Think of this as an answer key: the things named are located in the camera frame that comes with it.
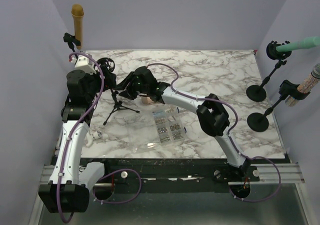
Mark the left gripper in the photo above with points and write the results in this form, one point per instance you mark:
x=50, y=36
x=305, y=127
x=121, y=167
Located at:
x=109, y=80

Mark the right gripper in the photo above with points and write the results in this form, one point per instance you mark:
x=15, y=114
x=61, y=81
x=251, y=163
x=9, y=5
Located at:
x=128, y=93

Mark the black tripod mic stand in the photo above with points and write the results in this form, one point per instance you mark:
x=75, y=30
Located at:
x=108, y=63

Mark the pink microphone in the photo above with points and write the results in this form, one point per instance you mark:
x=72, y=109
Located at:
x=146, y=100

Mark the black round-base mic stand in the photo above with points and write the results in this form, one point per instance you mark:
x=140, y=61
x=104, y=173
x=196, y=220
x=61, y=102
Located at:
x=71, y=41

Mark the gold microphone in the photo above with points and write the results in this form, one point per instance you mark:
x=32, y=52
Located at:
x=77, y=13

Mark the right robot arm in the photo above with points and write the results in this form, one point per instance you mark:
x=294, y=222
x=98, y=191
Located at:
x=216, y=117

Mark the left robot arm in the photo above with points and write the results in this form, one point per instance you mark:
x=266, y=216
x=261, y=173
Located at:
x=68, y=189

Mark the black stand holding teal mic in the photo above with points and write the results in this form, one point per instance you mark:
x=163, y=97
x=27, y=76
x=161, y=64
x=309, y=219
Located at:
x=257, y=93

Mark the black stand holding glitter mic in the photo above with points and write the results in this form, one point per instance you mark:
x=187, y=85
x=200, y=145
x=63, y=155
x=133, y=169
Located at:
x=258, y=122

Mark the glitter microphone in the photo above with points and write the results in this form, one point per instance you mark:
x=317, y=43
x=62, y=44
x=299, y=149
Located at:
x=303, y=85

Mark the teal microphone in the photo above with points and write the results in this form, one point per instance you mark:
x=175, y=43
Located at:
x=307, y=43

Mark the white plastic faucet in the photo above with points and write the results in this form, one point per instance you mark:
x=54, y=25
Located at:
x=90, y=138

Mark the clear plastic screw box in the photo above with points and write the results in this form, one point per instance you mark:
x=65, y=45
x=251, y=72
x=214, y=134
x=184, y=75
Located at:
x=149, y=130

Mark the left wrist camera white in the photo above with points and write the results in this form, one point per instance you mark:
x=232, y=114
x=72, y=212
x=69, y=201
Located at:
x=83, y=63

